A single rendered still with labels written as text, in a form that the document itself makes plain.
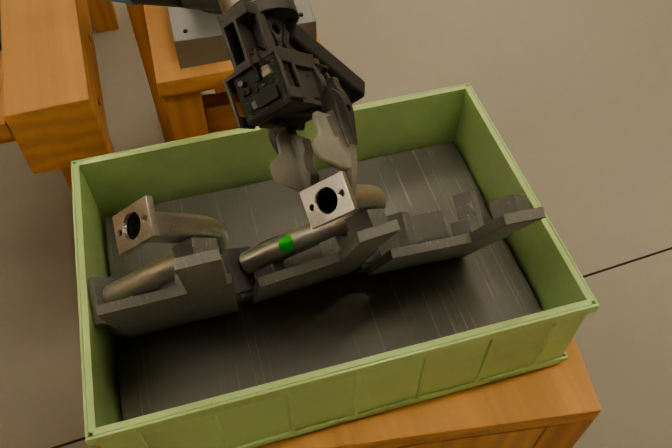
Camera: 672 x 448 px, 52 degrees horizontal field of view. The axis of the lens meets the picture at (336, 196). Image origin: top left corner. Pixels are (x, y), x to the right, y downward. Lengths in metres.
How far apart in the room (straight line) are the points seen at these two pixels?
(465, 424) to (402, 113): 0.47
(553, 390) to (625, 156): 1.53
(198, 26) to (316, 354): 0.66
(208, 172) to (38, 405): 1.05
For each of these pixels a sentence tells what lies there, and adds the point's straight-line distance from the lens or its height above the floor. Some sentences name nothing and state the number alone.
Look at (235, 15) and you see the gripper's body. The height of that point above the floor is 1.29.
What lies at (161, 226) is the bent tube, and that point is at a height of 1.17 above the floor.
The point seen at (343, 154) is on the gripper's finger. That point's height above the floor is 1.21.
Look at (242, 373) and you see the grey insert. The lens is 0.95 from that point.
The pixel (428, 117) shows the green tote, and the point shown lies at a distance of 1.13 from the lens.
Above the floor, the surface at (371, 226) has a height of 1.13.
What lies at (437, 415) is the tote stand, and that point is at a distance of 0.99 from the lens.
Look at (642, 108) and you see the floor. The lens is 2.66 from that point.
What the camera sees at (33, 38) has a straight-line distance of 1.40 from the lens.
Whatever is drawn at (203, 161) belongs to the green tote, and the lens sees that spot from 1.07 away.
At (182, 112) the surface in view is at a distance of 1.37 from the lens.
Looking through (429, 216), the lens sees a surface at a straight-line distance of 0.98.
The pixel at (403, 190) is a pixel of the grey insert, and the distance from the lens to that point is 1.11.
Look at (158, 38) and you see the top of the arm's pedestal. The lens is 1.41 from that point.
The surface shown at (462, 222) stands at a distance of 0.86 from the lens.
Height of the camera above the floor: 1.71
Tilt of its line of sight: 52 degrees down
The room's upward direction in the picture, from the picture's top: straight up
